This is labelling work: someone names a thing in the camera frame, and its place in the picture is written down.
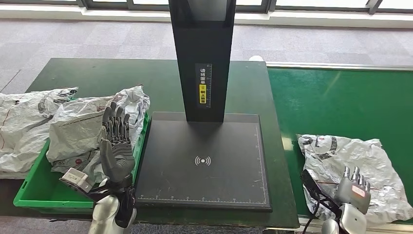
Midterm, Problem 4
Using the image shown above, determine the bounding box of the white parcel bag black print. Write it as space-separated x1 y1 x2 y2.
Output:
297 134 413 227

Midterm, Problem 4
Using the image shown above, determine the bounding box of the grey crumpled parcel bag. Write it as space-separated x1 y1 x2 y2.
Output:
0 86 79 174

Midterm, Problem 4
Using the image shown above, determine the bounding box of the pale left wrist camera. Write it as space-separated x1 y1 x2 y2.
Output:
59 167 94 195

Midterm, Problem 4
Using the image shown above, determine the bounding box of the grey parcel bag red print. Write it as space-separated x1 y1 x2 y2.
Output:
51 85 151 185

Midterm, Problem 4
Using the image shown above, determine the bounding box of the dark green table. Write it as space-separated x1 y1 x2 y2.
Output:
0 57 300 228

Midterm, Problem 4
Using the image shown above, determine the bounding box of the dark window frame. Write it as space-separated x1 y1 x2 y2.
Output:
0 0 413 15

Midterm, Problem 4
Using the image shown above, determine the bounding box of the white window sill ledge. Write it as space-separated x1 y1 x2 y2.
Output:
0 3 413 30

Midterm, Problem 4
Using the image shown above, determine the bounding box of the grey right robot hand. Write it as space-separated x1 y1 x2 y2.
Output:
334 166 372 215

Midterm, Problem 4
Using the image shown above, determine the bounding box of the silver conveyor frame rail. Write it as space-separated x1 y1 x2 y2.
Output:
266 60 413 71
264 216 413 234

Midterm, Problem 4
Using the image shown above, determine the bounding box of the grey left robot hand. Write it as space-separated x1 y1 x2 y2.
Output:
99 101 136 183

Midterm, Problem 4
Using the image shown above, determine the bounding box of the green plastic crate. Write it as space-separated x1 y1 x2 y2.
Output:
13 111 150 214

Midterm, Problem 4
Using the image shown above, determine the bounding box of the black inbound scanner machine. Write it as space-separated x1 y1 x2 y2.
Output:
134 0 273 212

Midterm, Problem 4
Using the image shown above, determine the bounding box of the green conveyor belt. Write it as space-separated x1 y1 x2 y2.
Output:
267 67 413 223

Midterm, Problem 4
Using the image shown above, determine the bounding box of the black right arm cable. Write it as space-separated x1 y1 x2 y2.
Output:
301 197 321 234

